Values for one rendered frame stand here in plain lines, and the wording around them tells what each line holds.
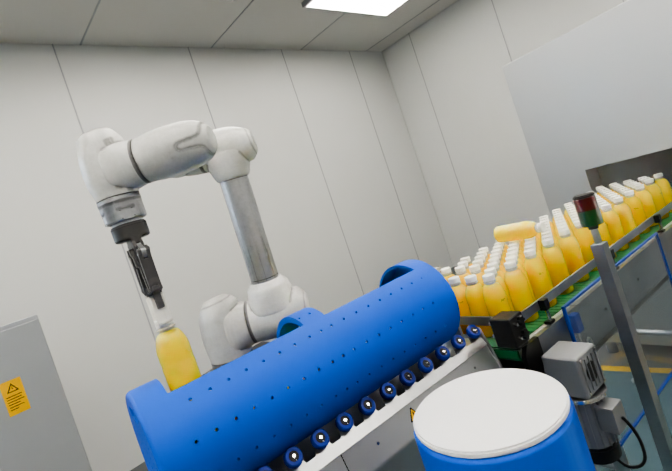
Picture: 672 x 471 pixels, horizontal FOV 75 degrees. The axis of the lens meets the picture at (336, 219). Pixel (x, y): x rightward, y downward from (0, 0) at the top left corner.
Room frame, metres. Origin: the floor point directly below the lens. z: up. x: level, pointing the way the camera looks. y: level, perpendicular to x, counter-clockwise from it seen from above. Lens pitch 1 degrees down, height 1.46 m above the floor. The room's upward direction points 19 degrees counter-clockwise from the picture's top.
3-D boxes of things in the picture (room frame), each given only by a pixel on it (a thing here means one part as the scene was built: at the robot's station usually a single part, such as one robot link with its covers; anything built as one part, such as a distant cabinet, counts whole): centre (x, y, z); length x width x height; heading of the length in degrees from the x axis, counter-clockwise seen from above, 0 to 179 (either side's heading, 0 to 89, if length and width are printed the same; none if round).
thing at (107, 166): (0.97, 0.43, 1.72); 0.13 x 0.11 x 0.16; 91
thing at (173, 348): (0.97, 0.44, 1.24); 0.07 x 0.07 x 0.19
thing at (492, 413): (0.79, -0.15, 1.03); 0.28 x 0.28 x 0.01
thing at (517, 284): (1.47, -0.51, 0.99); 0.07 x 0.07 x 0.19
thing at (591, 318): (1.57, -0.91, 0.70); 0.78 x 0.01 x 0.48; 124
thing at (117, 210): (0.97, 0.44, 1.61); 0.09 x 0.09 x 0.06
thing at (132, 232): (0.97, 0.44, 1.53); 0.08 x 0.07 x 0.09; 34
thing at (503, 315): (1.30, -0.38, 0.95); 0.10 x 0.07 x 0.10; 34
